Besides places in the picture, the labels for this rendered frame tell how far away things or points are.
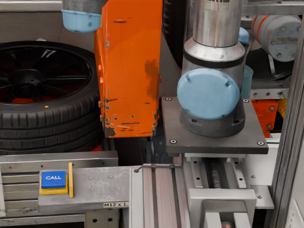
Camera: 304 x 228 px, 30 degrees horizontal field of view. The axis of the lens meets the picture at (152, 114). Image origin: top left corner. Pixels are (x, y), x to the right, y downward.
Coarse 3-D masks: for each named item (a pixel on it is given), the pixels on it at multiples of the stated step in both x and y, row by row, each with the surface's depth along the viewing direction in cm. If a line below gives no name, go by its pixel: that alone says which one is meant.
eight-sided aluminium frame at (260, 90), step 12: (192, 0) 171; (192, 12) 172; (192, 24) 174; (192, 36) 176; (252, 84) 193; (264, 84) 194; (276, 84) 194; (288, 84) 193; (252, 96) 191; (264, 96) 191; (276, 96) 192
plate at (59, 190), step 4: (40, 176) 169; (40, 180) 167; (40, 184) 166; (40, 188) 164; (48, 188) 164; (52, 188) 164; (56, 188) 164; (60, 188) 165; (64, 188) 165; (40, 192) 163; (44, 192) 163; (48, 192) 163; (52, 192) 163; (56, 192) 163; (60, 192) 164; (64, 192) 164
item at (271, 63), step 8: (288, 0) 186; (248, 40) 192; (248, 48) 193; (248, 56) 214; (256, 56) 213; (264, 56) 211; (248, 64) 208; (256, 64) 207; (264, 64) 206; (272, 64) 198; (280, 64) 202; (288, 64) 200; (256, 72) 202; (264, 72) 201; (272, 72) 199; (280, 72) 198; (288, 72) 198; (256, 80) 198; (264, 80) 198; (272, 80) 198
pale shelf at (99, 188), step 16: (80, 176) 172; (96, 176) 172; (112, 176) 172; (128, 176) 173; (80, 192) 165; (96, 192) 165; (112, 192) 166; (128, 192) 166; (48, 208) 160; (64, 208) 161; (80, 208) 162; (96, 208) 163; (112, 208) 164
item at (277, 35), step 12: (252, 24) 176; (264, 24) 168; (276, 24) 164; (288, 24) 163; (300, 24) 163; (264, 36) 168; (276, 36) 164; (288, 36) 165; (264, 48) 171; (276, 48) 166; (288, 48) 167; (288, 60) 169
